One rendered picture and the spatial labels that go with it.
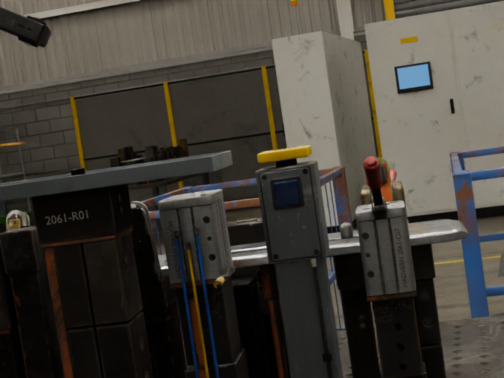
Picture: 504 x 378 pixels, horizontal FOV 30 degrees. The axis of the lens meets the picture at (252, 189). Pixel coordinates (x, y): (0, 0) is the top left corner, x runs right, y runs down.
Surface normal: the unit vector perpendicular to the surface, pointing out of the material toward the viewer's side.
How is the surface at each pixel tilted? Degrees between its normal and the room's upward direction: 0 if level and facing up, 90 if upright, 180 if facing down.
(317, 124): 90
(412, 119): 90
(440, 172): 90
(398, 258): 90
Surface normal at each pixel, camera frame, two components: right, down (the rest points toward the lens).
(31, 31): 0.12, 0.06
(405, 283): -0.15, 0.09
